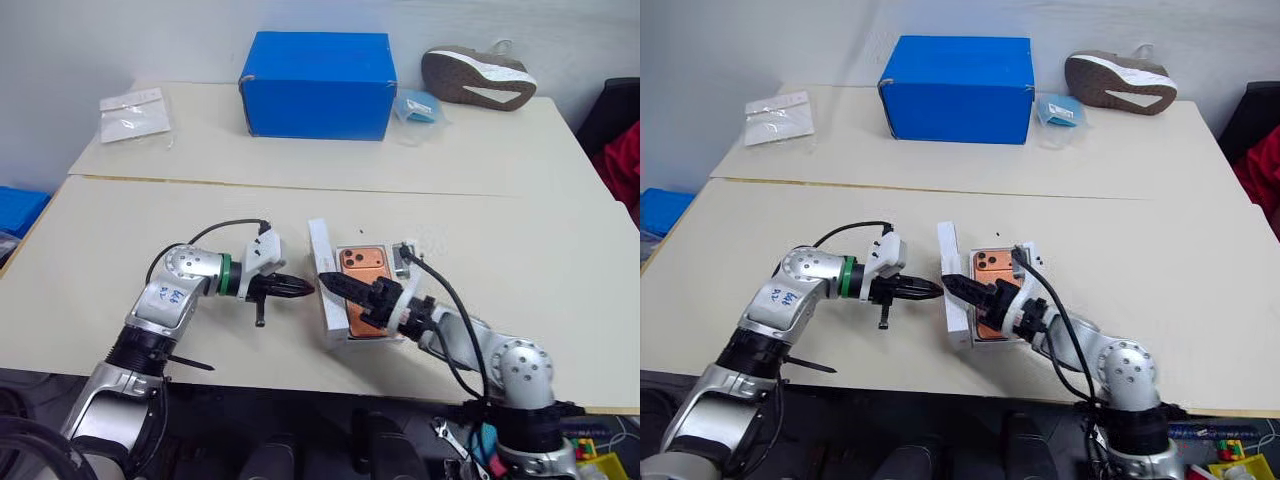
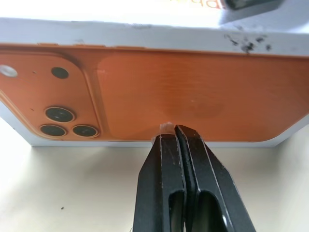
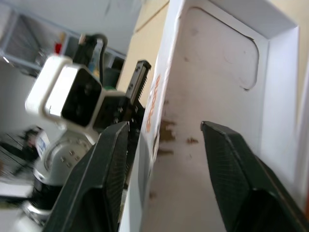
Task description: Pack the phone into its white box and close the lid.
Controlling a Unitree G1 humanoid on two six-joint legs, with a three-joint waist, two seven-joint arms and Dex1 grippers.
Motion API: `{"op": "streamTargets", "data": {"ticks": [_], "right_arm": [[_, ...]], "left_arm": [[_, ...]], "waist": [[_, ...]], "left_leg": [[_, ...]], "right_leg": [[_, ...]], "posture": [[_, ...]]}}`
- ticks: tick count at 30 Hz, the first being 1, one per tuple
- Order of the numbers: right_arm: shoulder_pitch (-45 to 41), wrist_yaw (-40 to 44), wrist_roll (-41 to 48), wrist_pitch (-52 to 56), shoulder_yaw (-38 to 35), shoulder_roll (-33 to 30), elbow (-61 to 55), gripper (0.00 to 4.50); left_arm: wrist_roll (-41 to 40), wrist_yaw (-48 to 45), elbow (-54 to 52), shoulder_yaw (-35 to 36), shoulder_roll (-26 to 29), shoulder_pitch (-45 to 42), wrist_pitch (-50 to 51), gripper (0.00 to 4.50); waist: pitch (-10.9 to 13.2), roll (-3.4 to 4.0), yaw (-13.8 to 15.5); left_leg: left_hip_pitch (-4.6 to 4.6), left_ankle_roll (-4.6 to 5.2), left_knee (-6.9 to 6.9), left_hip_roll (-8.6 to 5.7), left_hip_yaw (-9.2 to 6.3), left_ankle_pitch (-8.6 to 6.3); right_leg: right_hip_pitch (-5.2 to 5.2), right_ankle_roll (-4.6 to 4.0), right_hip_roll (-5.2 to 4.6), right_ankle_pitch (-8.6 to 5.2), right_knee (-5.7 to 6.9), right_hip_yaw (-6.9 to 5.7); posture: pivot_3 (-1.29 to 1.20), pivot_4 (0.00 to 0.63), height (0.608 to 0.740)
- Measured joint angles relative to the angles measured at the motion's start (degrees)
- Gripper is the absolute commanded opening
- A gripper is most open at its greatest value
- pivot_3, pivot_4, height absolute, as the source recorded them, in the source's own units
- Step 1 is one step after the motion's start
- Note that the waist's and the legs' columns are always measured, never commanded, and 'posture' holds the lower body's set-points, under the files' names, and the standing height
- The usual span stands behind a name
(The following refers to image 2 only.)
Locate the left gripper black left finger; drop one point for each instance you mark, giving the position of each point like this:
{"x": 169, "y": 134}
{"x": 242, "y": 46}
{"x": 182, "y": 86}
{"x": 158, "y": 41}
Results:
{"x": 159, "y": 183}

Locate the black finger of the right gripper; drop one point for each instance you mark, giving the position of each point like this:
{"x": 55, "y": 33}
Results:
{"x": 251, "y": 3}

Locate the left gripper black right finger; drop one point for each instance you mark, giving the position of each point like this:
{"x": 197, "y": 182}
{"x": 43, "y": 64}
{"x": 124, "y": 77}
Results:
{"x": 212, "y": 193}

